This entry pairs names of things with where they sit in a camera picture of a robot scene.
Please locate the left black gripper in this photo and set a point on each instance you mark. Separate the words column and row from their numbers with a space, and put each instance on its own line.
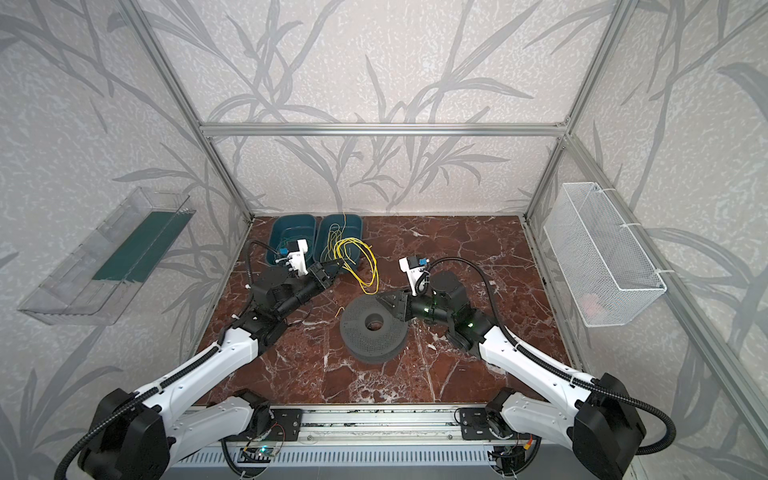
column 321, row 276

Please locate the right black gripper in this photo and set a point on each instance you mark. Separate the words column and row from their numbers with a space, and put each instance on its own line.
column 402, row 302

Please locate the grey perforated cable spool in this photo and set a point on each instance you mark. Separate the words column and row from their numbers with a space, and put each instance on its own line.
column 367, row 336

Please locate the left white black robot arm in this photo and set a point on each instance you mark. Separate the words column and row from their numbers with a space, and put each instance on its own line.
column 140, row 434

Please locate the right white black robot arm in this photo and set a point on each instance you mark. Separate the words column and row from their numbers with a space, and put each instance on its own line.
column 643, row 429

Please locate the right teal plastic bin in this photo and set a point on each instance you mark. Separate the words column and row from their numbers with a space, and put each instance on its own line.
column 333, row 229

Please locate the teal plastic bin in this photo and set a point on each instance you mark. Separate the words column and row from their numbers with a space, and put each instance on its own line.
column 293, row 227
column 333, row 229

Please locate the left teal plastic bin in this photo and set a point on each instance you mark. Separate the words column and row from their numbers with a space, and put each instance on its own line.
column 293, row 227

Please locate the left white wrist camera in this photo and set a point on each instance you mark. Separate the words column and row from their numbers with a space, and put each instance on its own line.
column 293, row 257

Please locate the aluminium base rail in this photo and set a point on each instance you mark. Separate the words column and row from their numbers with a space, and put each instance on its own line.
column 405, row 424

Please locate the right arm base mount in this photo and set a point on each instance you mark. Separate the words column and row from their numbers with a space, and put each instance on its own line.
column 482, row 424

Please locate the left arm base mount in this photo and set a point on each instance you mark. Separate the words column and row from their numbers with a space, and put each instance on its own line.
column 282, row 424

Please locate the white wire mesh basket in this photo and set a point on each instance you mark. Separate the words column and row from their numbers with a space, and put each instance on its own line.
column 609, row 275

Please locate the clear acrylic wall shelf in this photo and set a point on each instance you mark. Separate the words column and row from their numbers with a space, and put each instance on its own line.
column 96, row 282

